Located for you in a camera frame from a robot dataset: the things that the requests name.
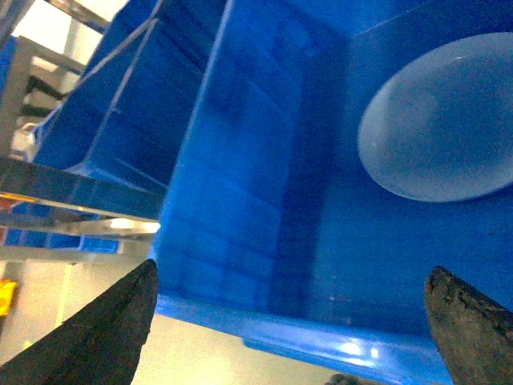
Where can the neighbouring blue bin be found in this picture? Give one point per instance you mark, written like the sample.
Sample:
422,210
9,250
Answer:
125,120

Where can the stainless steel shelf rack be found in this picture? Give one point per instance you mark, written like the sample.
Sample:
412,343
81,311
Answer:
118,209

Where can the blue crate holding tray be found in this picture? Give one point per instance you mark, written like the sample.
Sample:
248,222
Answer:
273,231

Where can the light blue round tray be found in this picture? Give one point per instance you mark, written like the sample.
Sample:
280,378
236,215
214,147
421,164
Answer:
440,129

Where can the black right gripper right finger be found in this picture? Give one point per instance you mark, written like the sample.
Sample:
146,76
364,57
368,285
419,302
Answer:
472,332

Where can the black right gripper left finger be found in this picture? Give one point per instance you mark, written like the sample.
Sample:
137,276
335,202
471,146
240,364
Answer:
101,344

